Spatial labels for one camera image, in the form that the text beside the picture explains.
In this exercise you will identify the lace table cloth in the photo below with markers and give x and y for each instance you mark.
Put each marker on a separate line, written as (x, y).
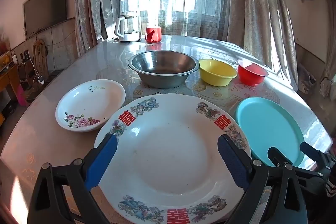
(223, 94)

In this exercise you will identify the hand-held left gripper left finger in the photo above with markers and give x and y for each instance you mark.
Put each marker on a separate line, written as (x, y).
(102, 161)

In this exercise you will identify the red plastic bowl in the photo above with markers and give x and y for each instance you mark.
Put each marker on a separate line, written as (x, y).
(250, 77)

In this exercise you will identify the pink bottle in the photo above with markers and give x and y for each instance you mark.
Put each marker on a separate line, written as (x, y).
(21, 95)

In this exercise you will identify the white charger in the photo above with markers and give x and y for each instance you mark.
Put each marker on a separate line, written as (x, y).
(41, 79)

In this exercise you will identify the wall television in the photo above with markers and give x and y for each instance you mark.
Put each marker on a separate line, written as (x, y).
(44, 6)

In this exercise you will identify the stainless steel bowl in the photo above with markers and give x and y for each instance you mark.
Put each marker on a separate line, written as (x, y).
(162, 64)

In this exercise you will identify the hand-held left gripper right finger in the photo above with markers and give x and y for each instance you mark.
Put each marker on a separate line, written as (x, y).
(233, 163)

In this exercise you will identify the plastic bag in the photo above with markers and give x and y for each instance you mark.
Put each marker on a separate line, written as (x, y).
(307, 79)

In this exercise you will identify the large white patterned plate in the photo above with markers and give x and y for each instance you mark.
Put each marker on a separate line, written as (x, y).
(170, 155)

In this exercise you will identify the teal plastic plate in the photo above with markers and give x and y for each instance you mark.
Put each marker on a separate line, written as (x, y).
(267, 124)

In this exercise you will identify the yellow plastic bowl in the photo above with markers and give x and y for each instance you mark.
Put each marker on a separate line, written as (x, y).
(216, 71)

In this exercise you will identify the glass electric kettle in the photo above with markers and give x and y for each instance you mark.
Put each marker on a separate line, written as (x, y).
(126, 31)

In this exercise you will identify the orange wooden cabinet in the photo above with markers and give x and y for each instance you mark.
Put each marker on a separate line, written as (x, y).
(8, 77)

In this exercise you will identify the white floral deep plate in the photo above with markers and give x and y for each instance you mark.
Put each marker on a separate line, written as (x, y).
(89, 100)

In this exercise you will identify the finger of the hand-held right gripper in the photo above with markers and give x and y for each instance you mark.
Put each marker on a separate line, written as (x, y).
(276, 155)
(309, 149)

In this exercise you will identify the tied beige curtain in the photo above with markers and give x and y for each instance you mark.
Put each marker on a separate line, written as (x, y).
(328, 77)

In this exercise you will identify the red cup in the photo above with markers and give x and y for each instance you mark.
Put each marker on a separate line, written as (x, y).
(152, 35)

